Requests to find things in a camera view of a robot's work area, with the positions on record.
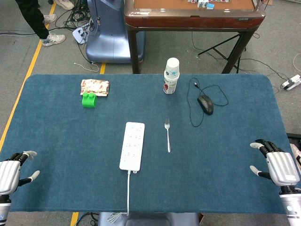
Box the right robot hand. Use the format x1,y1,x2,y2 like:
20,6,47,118
249,139,299,188

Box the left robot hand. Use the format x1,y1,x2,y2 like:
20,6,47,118
0,151,40,195

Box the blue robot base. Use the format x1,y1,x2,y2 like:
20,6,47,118
85,0,145,64

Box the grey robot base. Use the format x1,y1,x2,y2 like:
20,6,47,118
97,212,200,226

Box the white floor power strip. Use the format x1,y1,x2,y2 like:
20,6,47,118
281,74,301,91

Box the black computer mouse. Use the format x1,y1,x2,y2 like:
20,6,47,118
197,95,214,116

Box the green plastic block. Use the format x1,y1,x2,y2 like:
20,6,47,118
81,92,98,108

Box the silver metal fork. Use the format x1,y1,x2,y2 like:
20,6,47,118
164,118,171,153

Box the patterned snack packet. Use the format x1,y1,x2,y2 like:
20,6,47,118
80,79,110,99

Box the blue felt table cover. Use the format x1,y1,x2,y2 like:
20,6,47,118
0,74,301,215

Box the white sneaker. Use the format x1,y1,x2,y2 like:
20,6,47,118
41,33,66,47
43,14,57,24
55,0,75,10

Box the stacked paper cups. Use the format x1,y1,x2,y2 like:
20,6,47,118
163,57,181,95

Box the white floor socket with plugs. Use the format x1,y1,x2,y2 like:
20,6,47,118
72,26,91,44

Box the person leg in black trousers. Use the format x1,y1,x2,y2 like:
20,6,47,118
15,0,50,40

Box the brown mahjong table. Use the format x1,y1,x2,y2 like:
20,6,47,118
124,0,267,74

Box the mahjong tiles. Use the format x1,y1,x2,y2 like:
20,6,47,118
187,0,216,10

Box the black mouse cable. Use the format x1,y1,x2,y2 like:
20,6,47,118
187,78,229,128

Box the white power strip cable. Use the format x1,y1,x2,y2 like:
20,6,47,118
107,170,131,223

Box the white loose floor cable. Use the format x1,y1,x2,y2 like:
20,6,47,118
73,61,100,73

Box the black floor cable bundle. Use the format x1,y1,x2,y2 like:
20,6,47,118
54,0,99,45

